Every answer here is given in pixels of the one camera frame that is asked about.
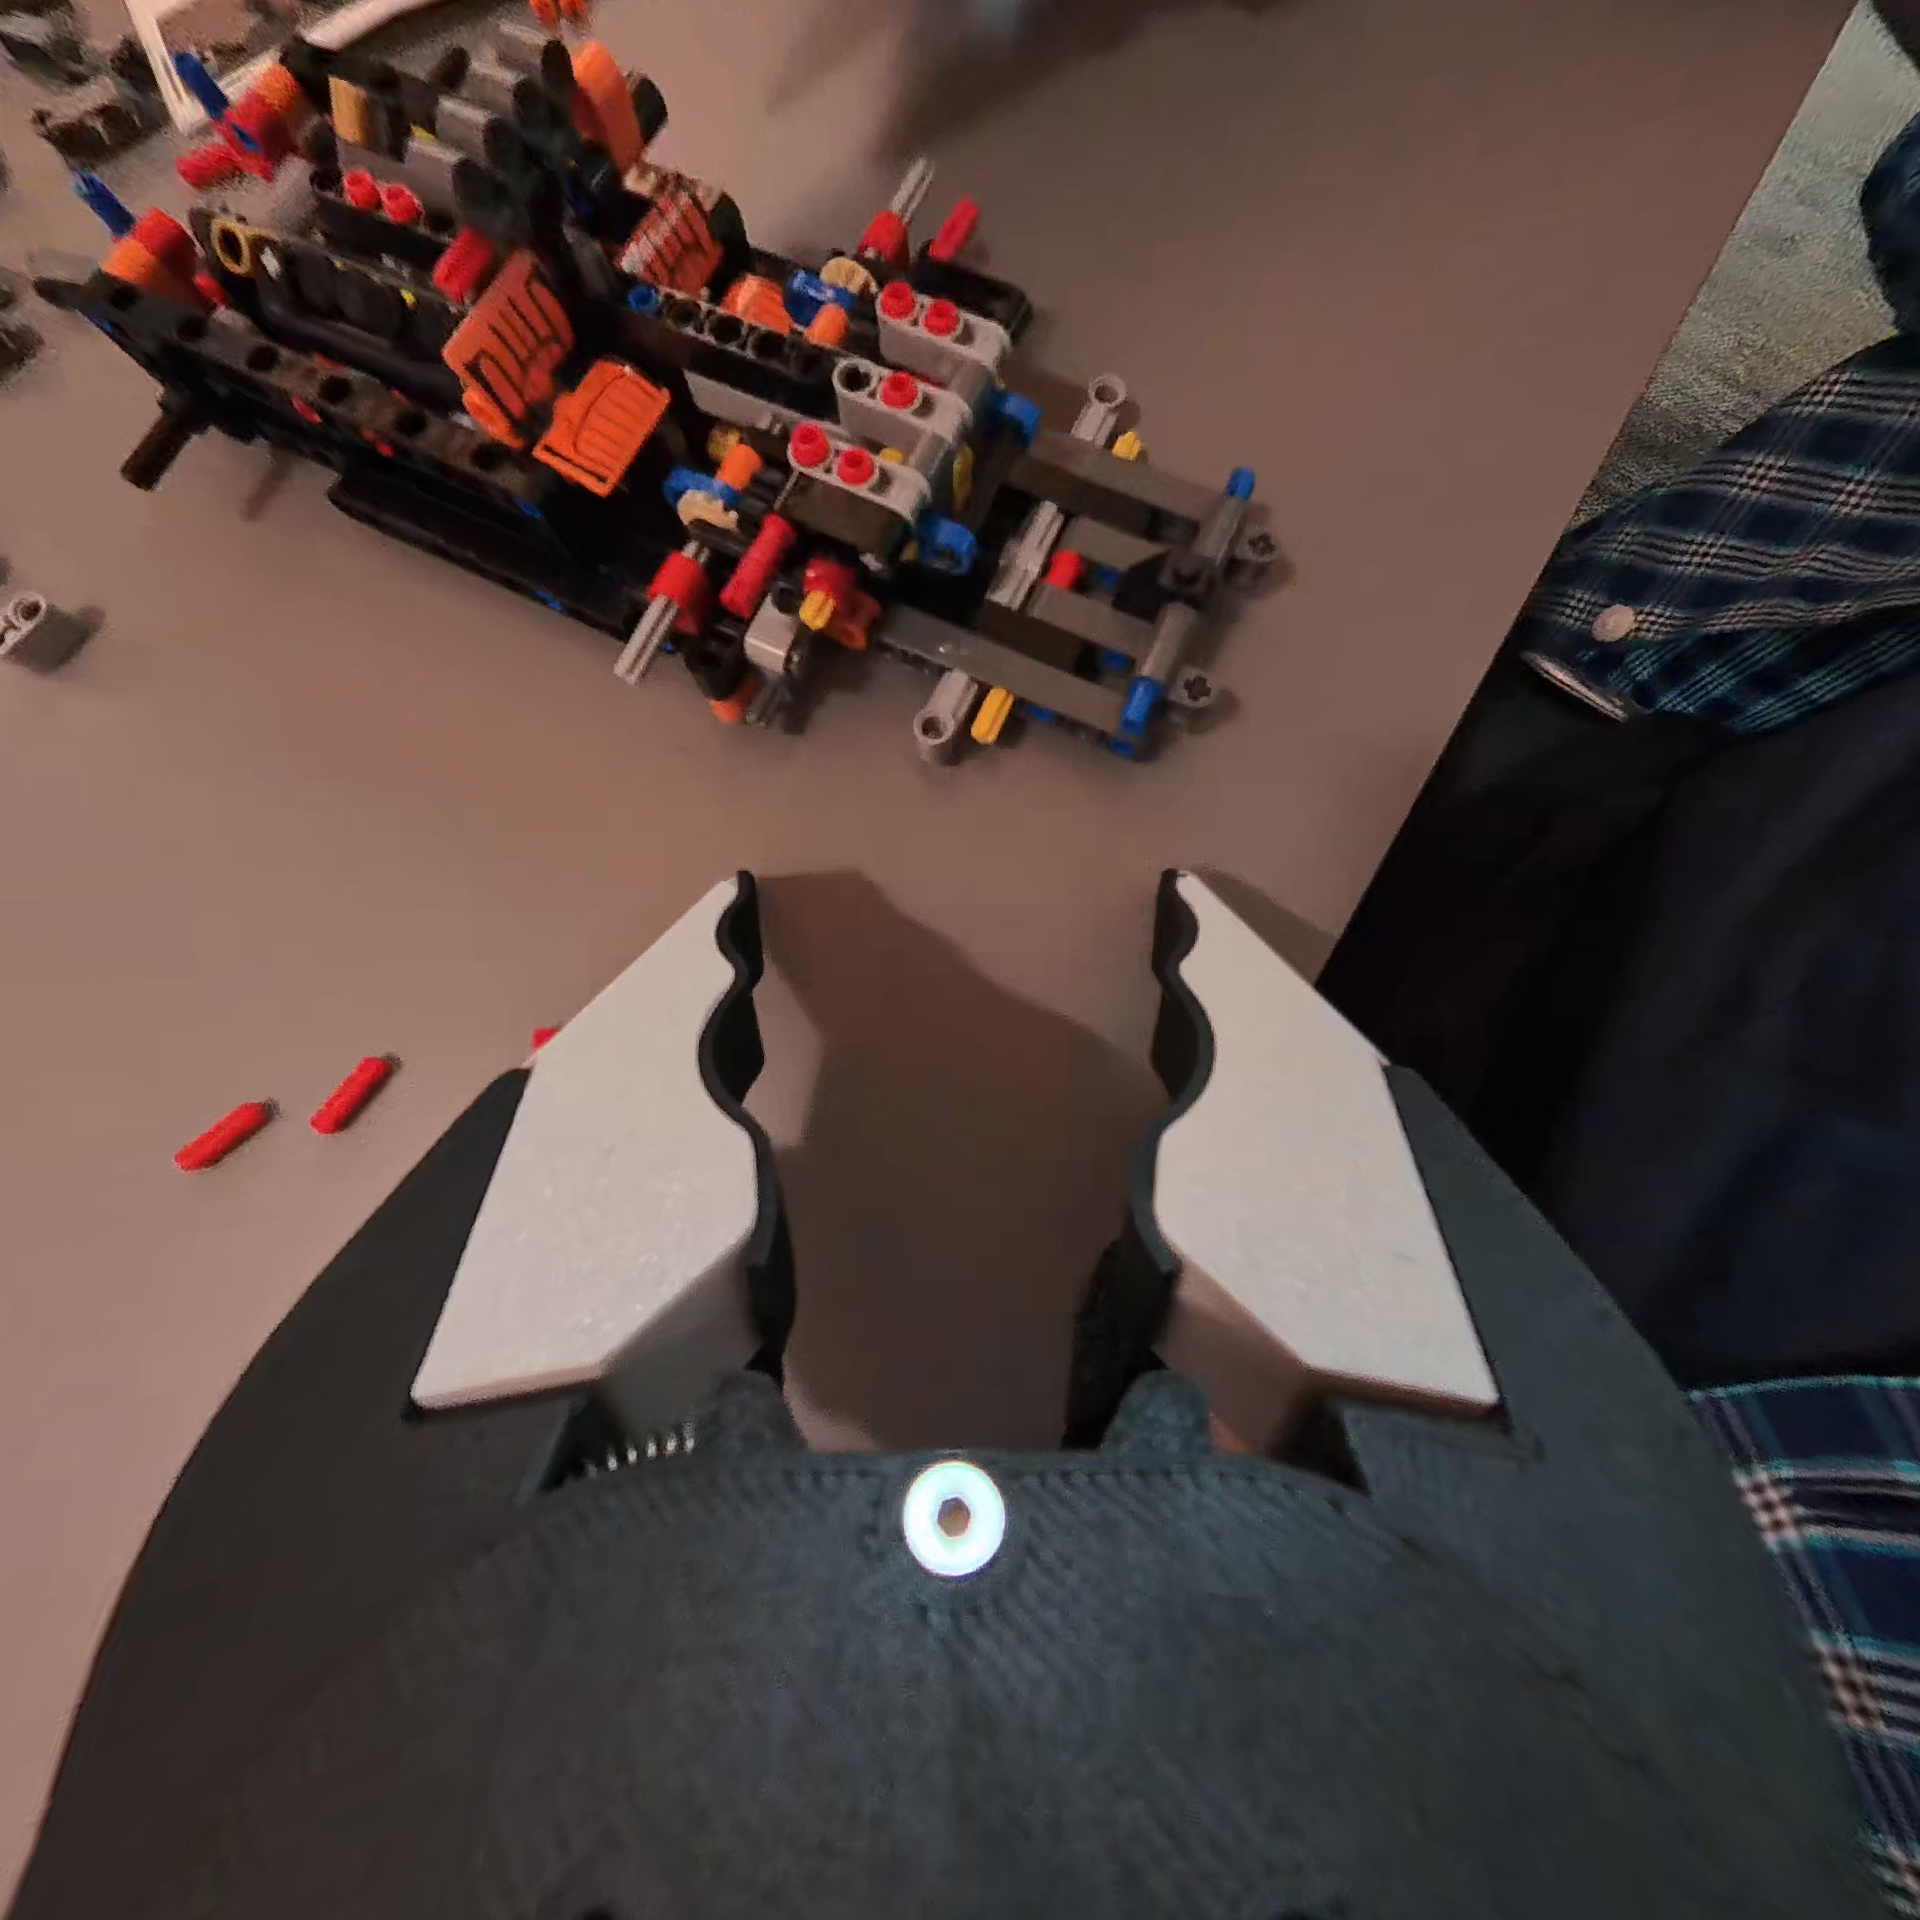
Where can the light grey lego connector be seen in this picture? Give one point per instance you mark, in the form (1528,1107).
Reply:
(23,623)

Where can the pile of grey lego pieces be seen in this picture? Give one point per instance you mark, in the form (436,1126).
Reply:
(93,132)

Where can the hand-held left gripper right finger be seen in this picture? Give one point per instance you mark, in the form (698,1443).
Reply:
(1319,1199)

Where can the dark cloth garment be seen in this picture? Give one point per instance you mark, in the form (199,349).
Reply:
(1649,1019)

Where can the lego technic car chassis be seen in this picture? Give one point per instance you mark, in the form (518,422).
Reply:
(597,421)

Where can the person in plaid shirt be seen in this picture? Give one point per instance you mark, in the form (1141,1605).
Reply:
(1771,570)

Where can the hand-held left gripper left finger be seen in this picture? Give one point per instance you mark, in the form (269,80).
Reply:
(597,1199)

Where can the lego sticker sheet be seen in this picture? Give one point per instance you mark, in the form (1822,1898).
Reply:
(384,13)

